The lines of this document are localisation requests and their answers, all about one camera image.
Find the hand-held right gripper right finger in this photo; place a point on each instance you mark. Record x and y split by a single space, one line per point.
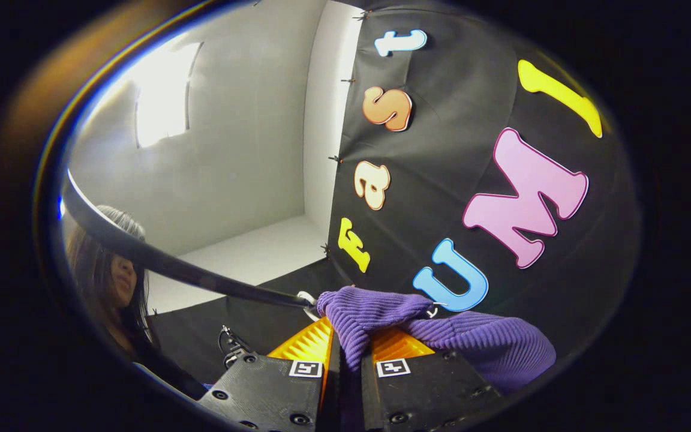
369 396

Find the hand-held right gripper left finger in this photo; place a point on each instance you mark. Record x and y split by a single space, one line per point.
332 390

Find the large white clothes hanger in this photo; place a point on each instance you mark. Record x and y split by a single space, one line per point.
306 293

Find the purple knitted cardigan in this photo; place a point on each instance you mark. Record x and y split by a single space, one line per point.
489 348

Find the person's dark torso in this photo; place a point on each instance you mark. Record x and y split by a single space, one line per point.
165 375

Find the row of black backdrop clips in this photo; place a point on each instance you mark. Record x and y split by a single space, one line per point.
335 159

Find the black backdrop cloth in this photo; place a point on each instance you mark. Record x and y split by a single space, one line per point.
459 180

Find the person's head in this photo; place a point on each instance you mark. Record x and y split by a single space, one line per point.
117 282

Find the large ceiling light panel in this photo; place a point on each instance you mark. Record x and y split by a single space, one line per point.
165 90

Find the black clothes rail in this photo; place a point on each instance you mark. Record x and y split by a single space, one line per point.
141 255

